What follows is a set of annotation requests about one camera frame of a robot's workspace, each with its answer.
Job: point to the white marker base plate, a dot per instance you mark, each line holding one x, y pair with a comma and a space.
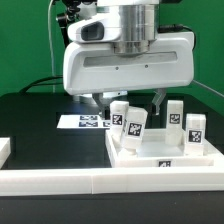
82, 122

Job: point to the white U-shaped obstacle fence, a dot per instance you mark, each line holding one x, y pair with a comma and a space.
107, 180

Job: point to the white square table top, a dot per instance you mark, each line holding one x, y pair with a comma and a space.
154, 152

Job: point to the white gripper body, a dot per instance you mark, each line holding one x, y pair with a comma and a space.
96, 68

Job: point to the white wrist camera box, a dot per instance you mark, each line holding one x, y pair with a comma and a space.
100, 28

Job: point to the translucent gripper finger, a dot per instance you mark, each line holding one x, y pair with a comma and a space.
158, 98
103, 107

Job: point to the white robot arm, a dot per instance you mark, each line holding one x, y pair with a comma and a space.
121, 48

